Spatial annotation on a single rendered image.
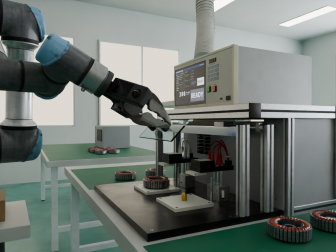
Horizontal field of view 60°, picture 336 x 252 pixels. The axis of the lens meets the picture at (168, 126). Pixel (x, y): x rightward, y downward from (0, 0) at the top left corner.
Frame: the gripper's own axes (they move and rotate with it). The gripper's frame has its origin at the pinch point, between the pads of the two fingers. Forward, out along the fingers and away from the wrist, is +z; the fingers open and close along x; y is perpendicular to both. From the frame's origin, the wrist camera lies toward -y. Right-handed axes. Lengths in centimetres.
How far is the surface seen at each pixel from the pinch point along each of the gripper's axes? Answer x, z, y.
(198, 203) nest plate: 14.6, 29.5, 12.9
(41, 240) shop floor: 101, 39, 212
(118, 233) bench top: 32.7, 7.4, 11.6
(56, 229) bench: 80, 37, 179
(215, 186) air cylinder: 6.2, 36.1, 16.8
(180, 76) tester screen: -32, 16, 45
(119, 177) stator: 19, 25, 77
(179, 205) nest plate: 17.9, 23.8, 14.3
